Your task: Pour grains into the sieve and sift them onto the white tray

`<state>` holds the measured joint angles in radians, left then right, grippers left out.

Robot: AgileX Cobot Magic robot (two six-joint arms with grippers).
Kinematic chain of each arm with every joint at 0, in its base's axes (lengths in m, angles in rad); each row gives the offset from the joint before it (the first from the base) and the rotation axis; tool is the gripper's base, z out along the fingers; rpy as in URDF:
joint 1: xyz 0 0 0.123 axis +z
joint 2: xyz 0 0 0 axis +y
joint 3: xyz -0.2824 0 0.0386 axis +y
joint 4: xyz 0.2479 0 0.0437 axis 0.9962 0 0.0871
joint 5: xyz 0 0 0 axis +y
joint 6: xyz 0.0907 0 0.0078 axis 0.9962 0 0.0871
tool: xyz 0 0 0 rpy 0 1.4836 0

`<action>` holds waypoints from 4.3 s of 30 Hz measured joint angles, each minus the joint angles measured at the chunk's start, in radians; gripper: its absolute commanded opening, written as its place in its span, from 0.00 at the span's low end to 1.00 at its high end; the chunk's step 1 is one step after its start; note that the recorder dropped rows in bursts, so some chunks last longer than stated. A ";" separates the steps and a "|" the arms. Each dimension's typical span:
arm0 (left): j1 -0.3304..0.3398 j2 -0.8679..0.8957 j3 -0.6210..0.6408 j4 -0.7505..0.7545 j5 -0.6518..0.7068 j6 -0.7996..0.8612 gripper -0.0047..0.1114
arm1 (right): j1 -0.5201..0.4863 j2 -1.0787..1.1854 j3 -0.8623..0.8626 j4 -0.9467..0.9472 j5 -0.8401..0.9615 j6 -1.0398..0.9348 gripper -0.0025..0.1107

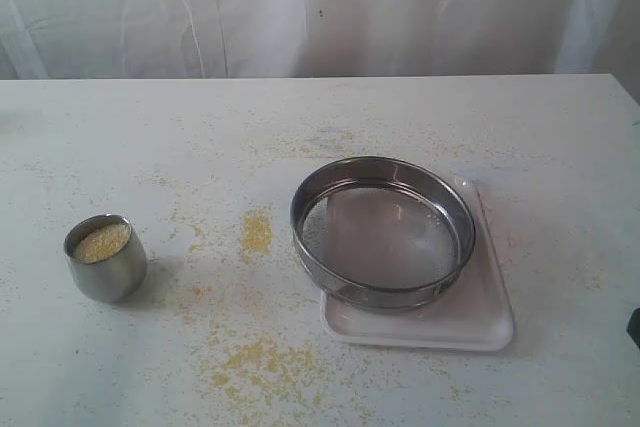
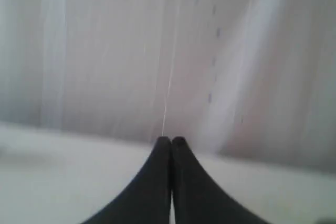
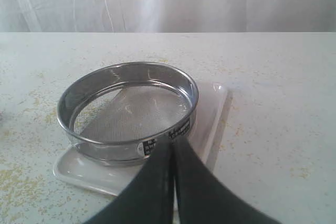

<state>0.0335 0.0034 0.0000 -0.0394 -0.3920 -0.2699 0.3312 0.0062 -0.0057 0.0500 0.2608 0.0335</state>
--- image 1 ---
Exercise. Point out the stainless steel cup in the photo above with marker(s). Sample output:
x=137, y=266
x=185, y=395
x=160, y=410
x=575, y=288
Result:
x=115, y=278

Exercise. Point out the round stainless steel sieve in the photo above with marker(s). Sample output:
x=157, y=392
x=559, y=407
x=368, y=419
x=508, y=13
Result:
x=380, y=233

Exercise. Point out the dark object at table edge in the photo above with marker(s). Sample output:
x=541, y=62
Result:
x=633, y=327

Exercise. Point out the yellow grain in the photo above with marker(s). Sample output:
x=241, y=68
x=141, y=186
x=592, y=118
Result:
x=102, y=243

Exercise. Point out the white square plastic tray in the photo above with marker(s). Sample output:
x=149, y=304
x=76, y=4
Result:
x=475, y=314

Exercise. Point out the white backdrop curtain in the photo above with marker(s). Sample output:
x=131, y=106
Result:
x=48, y=39

